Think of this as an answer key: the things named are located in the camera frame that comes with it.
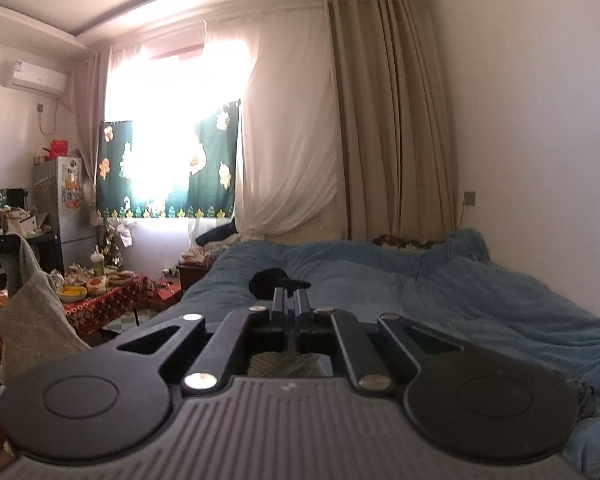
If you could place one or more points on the yellow food bowl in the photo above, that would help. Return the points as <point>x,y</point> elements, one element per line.
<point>69,294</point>

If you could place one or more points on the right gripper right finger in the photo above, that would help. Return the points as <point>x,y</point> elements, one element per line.
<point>467,400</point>

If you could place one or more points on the dark wooden nightstand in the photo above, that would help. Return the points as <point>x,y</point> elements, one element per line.
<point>191,273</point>

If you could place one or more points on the wall power socket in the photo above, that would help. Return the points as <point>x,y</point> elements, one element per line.
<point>470,199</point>

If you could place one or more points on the red patterned tablecloth table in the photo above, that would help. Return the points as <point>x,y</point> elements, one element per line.
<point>93,313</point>

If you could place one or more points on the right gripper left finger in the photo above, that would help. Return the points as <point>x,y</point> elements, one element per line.
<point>108,400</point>

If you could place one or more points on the grey polo shirt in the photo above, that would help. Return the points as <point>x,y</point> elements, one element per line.
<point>34,328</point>

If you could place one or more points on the silver refrigerator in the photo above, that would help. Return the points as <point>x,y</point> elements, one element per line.
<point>59,191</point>

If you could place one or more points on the blue fleece duvet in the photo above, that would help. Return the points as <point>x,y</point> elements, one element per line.
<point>453,287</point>

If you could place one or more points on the white sheer curtain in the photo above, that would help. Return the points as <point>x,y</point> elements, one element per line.
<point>277,65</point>

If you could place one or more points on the green lidded drink cup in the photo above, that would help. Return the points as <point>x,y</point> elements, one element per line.
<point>98,262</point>

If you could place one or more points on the beige drape curtain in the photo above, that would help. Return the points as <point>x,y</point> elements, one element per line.
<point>397,172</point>

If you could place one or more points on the white air conditioner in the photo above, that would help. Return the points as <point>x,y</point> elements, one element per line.
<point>31,78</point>

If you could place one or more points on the green christmas window curtain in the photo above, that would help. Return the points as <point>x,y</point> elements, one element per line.
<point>169,165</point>

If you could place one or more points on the black garment on bed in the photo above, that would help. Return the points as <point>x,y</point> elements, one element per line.
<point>264,284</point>

